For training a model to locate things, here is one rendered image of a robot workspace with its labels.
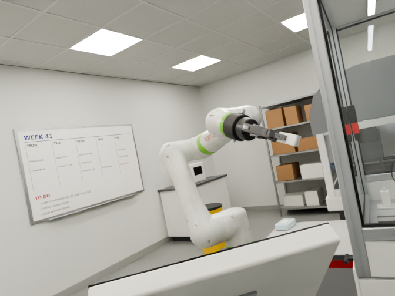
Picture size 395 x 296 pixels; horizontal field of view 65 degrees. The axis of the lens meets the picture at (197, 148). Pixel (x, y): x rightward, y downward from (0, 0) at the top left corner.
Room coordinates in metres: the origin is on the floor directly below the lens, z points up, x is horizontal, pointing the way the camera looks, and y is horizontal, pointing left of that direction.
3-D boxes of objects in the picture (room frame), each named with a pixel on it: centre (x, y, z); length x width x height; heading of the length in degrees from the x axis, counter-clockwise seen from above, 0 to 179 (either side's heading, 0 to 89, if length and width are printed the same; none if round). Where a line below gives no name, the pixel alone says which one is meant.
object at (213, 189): (5.46, 0.18, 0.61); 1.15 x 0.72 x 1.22; 145
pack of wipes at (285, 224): (2.20, -0.51, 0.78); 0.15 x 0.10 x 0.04; 139
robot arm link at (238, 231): (1.44, -0.09, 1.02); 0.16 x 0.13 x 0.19; 118
